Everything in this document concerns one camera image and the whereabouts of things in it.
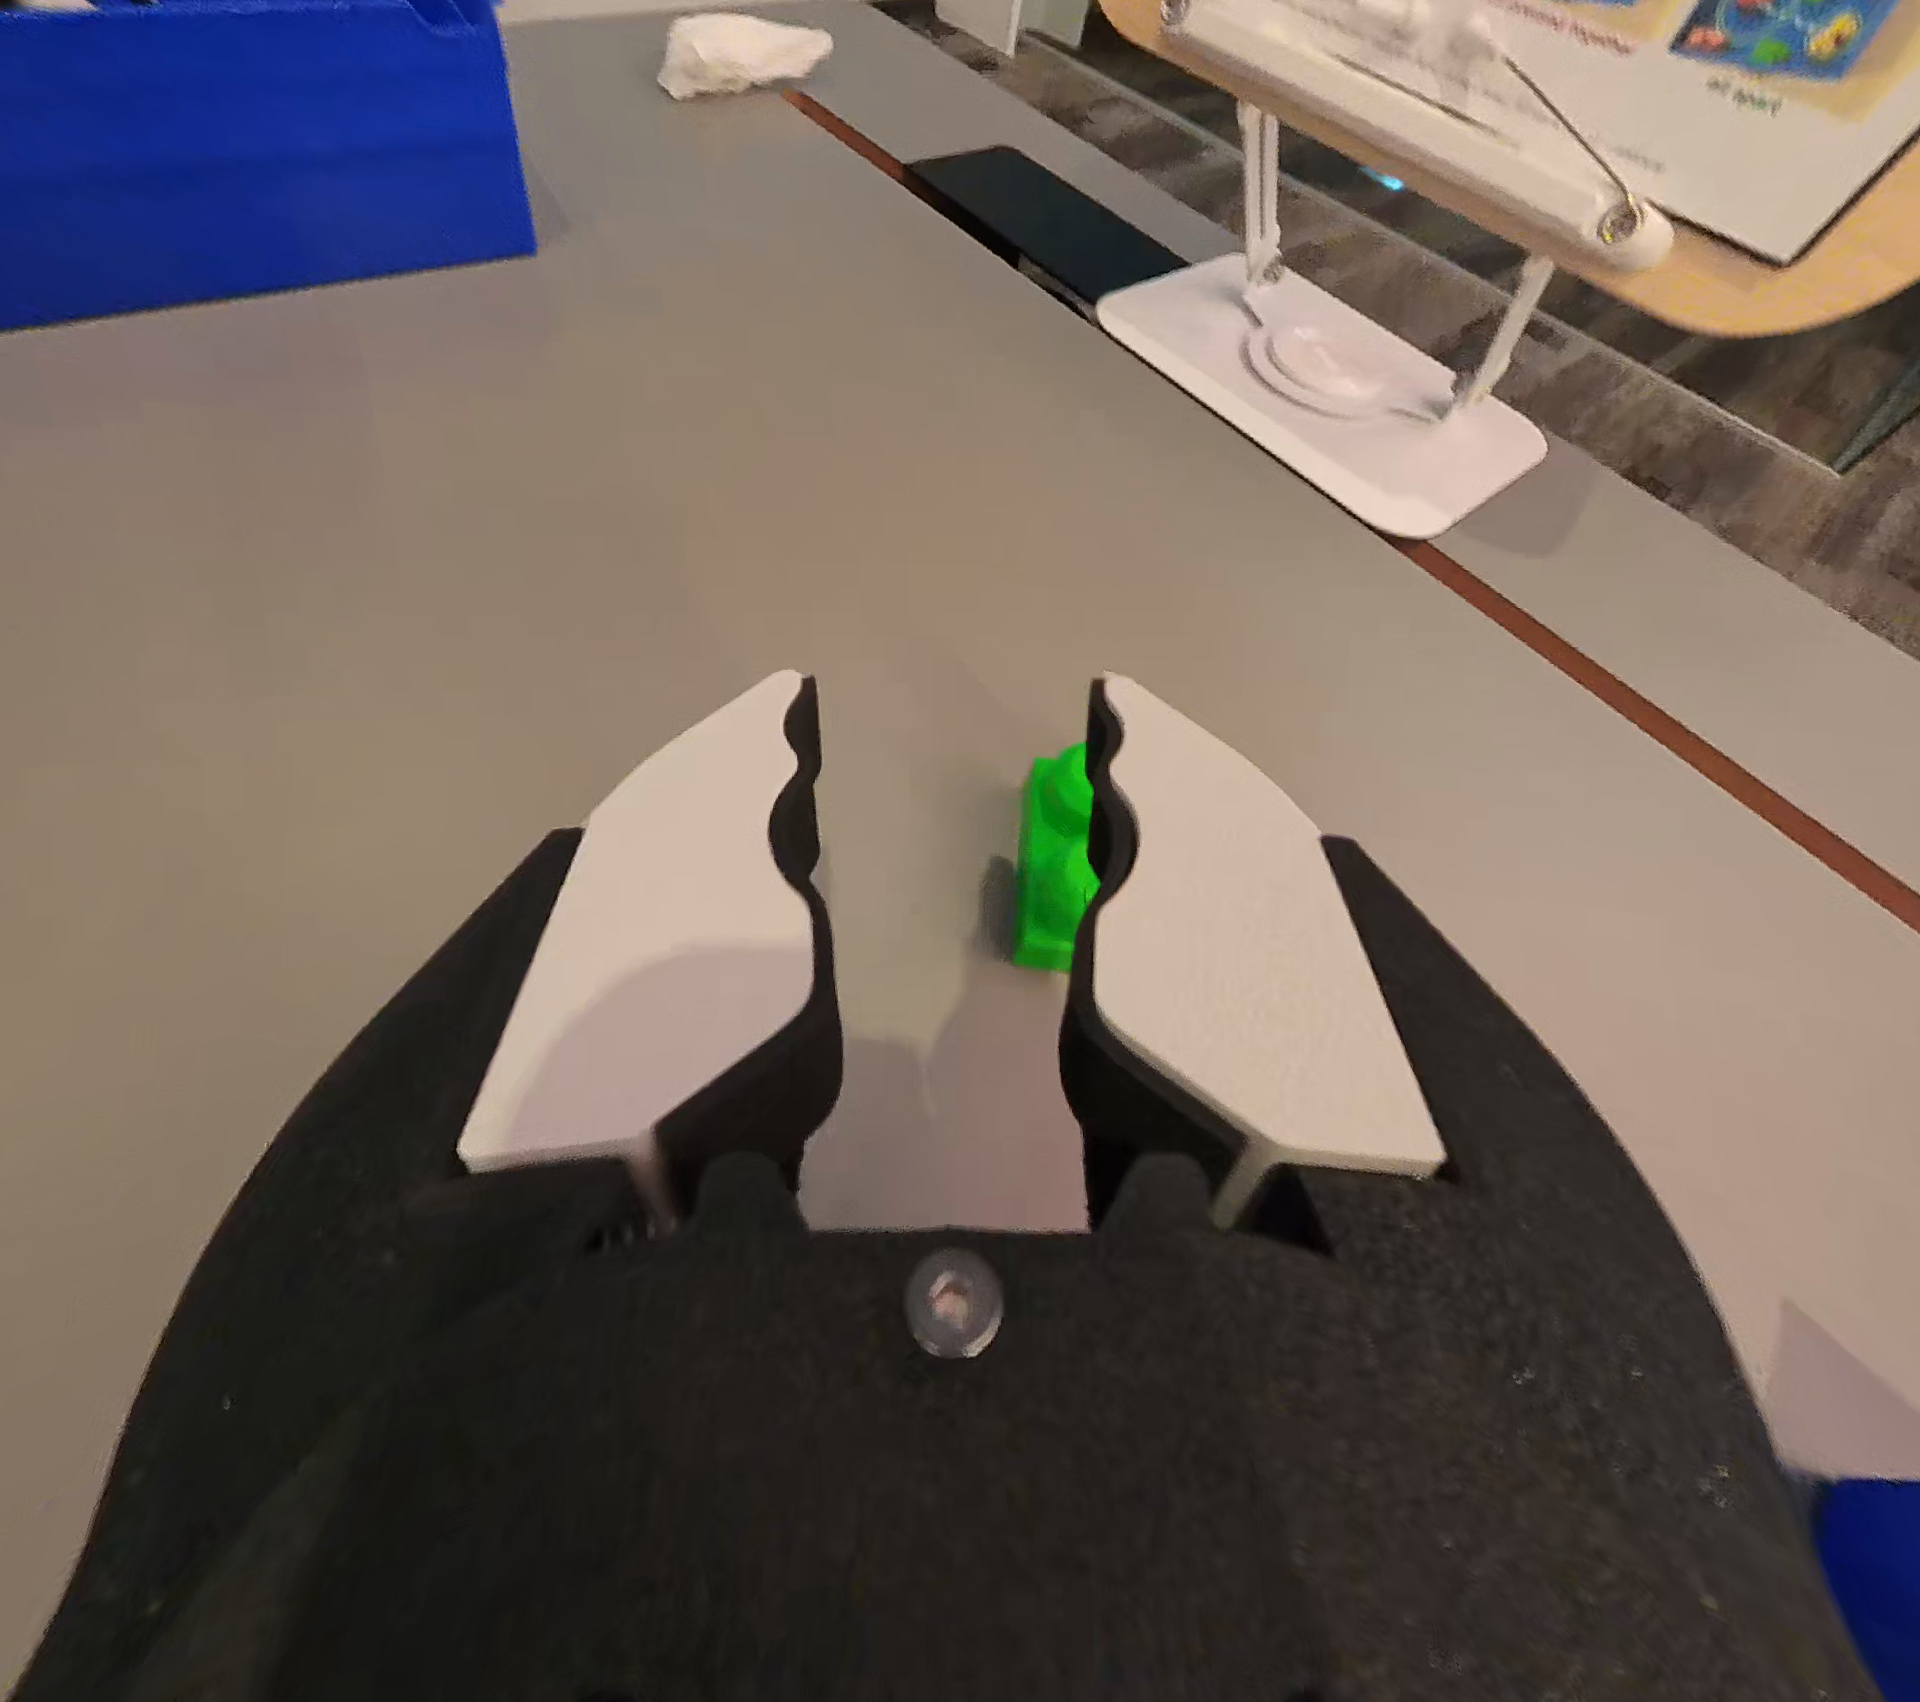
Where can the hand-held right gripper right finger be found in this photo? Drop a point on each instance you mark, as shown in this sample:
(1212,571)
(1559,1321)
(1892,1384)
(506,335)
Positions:
(1244,966)

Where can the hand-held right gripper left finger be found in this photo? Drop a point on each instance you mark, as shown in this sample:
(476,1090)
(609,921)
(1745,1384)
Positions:
(660,966)

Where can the green mega block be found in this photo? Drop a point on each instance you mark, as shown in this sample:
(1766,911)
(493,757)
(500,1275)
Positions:
(1050,893)

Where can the blue storage bin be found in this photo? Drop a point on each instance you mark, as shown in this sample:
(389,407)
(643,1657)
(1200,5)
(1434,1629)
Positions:
(271,156)
(1874,1613)

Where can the white crumpled tissue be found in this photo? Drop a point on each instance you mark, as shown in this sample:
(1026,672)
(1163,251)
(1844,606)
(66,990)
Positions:
(734,54)

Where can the black phone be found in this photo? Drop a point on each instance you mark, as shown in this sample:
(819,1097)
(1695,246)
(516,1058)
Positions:
(1050,224)

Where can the wooden instruction board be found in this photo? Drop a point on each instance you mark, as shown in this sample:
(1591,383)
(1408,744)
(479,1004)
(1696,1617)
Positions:
(1725,300)

